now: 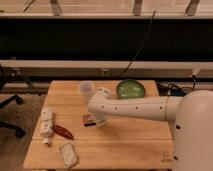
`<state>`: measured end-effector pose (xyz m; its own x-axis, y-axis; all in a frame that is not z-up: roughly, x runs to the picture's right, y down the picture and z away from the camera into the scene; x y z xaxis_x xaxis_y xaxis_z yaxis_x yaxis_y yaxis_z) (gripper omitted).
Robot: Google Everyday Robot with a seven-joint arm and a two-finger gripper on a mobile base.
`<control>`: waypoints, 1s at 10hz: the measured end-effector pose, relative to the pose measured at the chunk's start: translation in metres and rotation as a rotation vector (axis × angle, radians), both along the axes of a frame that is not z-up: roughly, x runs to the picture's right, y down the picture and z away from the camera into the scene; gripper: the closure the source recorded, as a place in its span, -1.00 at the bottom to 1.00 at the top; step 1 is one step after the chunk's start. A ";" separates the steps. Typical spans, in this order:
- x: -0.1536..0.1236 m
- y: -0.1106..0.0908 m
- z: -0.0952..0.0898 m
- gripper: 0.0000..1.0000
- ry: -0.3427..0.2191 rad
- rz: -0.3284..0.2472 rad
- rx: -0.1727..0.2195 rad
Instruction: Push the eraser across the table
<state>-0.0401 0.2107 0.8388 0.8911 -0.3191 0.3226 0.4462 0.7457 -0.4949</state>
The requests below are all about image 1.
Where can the blue power box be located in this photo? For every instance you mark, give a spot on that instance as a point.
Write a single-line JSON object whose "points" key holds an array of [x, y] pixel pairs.
{"points": [[175, 92]]}

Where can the translucent plastic cup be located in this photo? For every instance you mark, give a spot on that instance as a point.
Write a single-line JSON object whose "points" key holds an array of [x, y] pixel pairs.
{"points": [[86, 89]]}

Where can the green round bowl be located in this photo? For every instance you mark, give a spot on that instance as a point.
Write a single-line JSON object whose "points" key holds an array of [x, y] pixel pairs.
{"points": [[130, 89]]}

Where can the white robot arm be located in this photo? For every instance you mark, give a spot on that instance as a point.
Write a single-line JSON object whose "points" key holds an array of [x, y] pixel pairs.
{"points": [[192, 115]]}

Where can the brown rectangular eraser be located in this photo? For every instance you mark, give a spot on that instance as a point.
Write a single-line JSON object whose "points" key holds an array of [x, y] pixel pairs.
{"points": [[88, 120]]}

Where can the white plastic bottle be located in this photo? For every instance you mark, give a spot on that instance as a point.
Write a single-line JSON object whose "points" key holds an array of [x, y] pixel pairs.
{"points": [[46, 129]]}

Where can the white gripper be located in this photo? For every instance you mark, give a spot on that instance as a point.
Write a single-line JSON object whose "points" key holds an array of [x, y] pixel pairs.
{"points": [[100, 121]]}

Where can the clear plastic packet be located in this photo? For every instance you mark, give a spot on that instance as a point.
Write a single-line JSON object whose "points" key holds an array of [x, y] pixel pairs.
{"points": [[69, 156]]}

